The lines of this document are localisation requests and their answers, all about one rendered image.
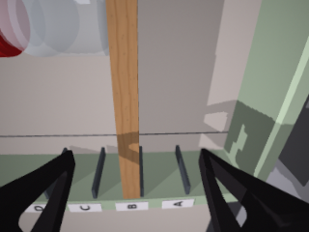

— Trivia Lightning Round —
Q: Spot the wooden shelf board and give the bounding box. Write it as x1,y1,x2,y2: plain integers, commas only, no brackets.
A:
105,0,140,199

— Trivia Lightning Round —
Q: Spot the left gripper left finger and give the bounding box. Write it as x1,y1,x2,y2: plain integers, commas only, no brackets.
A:
0,150,75,232

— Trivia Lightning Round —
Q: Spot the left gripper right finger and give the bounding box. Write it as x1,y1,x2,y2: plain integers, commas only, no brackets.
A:
199,148,309,232

